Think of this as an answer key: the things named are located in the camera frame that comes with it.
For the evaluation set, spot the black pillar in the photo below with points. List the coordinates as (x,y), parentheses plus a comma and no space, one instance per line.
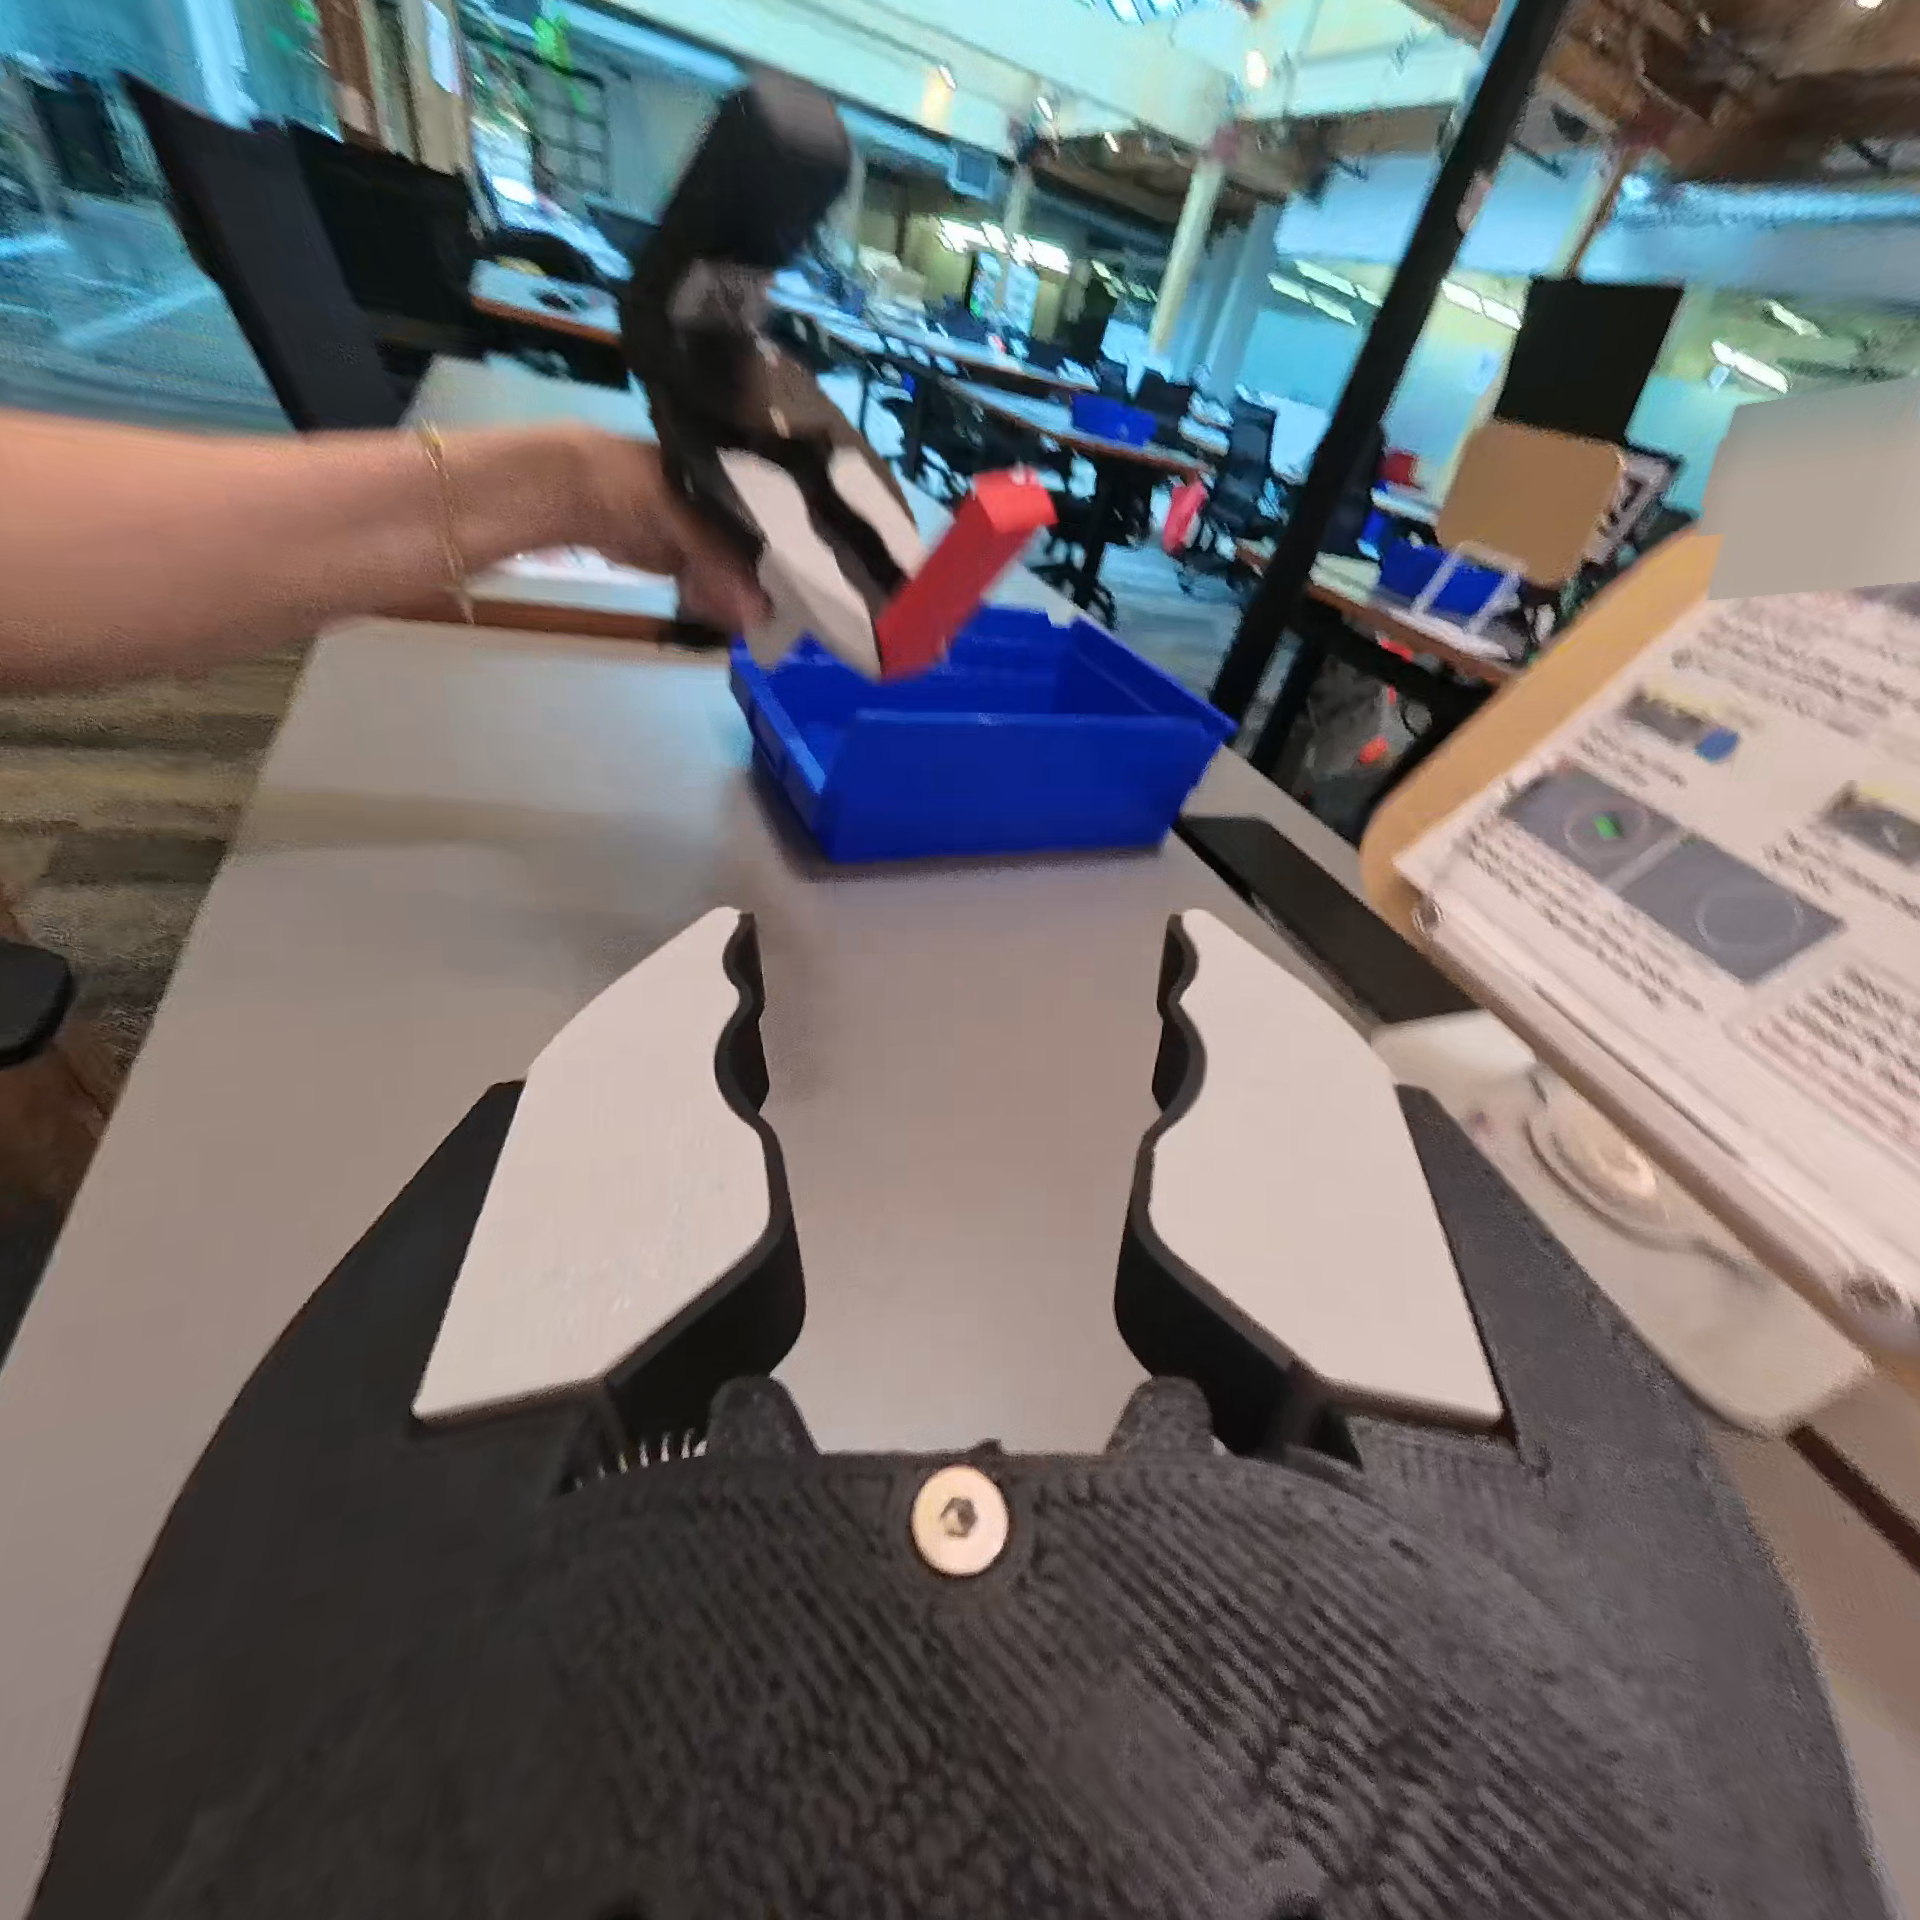
(1396,300)

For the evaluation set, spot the blue plastic bin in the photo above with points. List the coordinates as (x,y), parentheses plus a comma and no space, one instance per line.
(1118,423)
(991,781)

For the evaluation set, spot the person's left hand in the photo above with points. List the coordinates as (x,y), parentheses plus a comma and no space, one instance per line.
(636,509)

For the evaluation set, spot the black monitor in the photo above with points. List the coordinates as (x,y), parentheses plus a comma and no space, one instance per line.
(1590,360)

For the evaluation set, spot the person's left forearm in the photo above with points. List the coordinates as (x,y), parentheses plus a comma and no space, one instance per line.
(225,541)

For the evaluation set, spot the black partition panel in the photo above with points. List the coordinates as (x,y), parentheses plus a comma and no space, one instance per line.
(254,255)

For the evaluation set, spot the printed instruction sheet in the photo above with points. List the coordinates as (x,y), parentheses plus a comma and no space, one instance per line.
(1725,898)

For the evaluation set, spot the instruction sheet on wooden stand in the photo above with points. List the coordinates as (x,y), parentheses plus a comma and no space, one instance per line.
(1500,705)

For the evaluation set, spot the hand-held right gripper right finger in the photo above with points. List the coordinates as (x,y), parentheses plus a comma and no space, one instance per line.
(1304,1198)

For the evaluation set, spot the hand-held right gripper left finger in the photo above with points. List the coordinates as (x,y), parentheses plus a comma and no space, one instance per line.
(597,1198)

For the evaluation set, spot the red plank block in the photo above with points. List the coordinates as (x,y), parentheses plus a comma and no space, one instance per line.
(967,568)

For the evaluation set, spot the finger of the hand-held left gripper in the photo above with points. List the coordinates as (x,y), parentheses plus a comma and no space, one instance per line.
(873,518)
(812,568)

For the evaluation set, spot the wood-edged grey desk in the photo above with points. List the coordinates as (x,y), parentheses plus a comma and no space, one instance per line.
(540,597)

